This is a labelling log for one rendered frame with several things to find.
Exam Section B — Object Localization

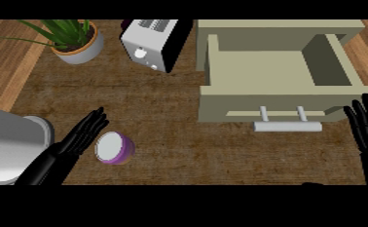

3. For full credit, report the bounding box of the green plant in grey pot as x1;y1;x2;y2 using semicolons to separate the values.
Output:
0;19;107;66

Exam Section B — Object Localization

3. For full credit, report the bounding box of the beige drawer front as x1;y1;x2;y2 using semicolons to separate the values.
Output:
197;85;368;124

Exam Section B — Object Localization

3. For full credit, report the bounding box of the beige open drawer box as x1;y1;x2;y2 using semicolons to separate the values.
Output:
204;33;365;88

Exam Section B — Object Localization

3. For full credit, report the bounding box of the beige cabinet body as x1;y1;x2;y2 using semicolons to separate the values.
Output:
194;19;367;73

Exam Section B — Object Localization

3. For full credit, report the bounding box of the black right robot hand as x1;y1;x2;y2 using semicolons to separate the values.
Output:
342;93;368;181

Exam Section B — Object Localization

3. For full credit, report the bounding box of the pale grey drawer handle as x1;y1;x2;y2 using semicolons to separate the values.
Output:
251;105;324;133

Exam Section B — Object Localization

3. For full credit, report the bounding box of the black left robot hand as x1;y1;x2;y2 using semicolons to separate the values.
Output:
15;106;111;186

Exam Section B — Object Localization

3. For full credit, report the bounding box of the purple can with pale end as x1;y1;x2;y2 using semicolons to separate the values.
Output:
93;131;136;166

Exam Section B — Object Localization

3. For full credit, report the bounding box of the white and black toaster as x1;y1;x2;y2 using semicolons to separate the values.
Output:
120;19;195;75

